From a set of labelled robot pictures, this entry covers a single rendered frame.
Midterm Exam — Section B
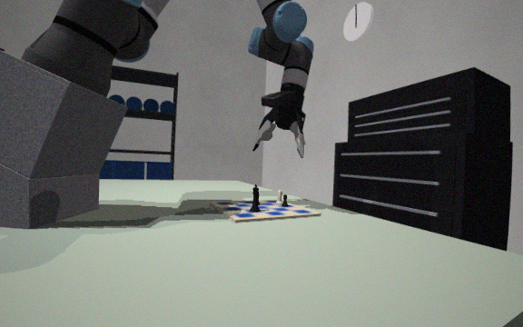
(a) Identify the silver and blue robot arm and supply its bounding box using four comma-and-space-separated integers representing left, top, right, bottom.
21, 0, 314, 97

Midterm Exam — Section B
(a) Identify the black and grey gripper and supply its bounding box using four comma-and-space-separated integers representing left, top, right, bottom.
252, 83, 306, 158

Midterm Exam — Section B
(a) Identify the blue and cream checkered chessboard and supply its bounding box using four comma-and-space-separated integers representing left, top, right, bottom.
211, 200, 321, 223

